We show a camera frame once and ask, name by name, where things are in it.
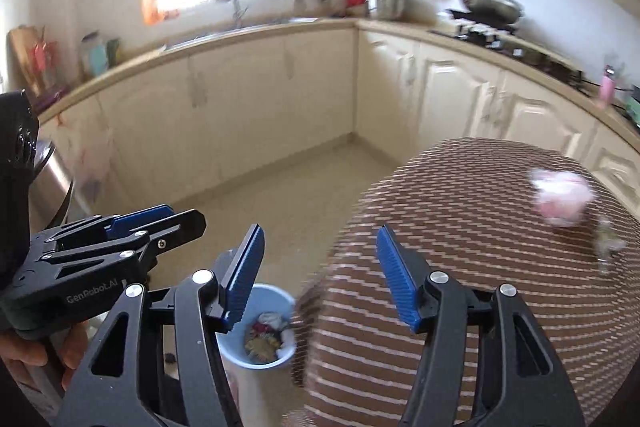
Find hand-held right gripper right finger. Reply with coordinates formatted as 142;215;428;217
376;224;586;427

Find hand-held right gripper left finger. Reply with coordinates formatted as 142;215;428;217
55;223;266;427

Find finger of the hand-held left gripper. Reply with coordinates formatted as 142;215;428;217
37;208;207;280
42;204;176;253

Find blue plastic waste bin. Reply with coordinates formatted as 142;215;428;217
216;283;297;370

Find pink tissue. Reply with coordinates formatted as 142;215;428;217
529;169;596;228

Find person's left hand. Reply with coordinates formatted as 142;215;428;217
0;322;90;393

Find food scraps and crumpled paper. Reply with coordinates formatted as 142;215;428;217
245;311;293;364

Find stainless steel pedal bin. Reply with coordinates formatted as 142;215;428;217
27;139;76;233

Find brown striped tablecloth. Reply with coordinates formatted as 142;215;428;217
280;137;640;427

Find cream kitchen cabinets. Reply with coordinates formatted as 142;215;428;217
37;19;640;218

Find purple cloth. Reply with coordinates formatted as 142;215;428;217
35;84;68;102

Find glass jar with blue label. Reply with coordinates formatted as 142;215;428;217
80;32;110;78

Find pink utensil holder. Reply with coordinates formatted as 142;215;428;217
30;39;58;88

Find wooden cutting board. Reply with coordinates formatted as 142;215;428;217
7;26;51;95

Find orange cloth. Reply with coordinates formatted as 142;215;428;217
141;0;178;25

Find small crumpled wrapper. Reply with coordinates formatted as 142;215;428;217
592;219;626;275

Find chrome sink faucet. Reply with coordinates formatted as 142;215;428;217
227;0;251;30

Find black gas stove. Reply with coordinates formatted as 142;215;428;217
432;19;586;82

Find steel pot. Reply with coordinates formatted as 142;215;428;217
367;0;407;20

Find pink bottle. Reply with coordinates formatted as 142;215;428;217
597;64;618;110

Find dark wok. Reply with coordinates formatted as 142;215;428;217
440;0;525;28

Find green container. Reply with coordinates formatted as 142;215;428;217
625;84;640;128

